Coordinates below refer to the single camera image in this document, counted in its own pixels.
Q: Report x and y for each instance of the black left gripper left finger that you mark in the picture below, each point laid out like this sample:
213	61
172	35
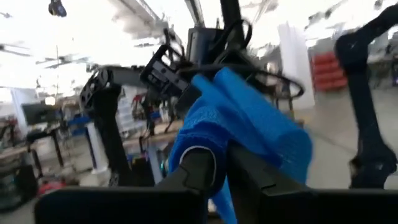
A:
124	208

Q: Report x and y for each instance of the black arched bracket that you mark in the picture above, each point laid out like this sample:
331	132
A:
363	93

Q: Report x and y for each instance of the blue elastic bandage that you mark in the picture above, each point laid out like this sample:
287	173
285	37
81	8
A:
248	124

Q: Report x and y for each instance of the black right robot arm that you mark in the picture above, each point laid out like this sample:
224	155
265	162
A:
109	124

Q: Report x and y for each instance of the red storage bins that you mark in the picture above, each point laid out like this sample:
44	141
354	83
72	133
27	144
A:
328	71

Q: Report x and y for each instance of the white and black pillar stand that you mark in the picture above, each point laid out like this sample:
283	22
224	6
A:
96	149

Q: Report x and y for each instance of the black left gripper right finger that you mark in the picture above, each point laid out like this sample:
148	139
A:
311	208

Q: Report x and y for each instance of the black computer monitor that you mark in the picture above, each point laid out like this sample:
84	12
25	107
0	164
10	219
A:
38	113

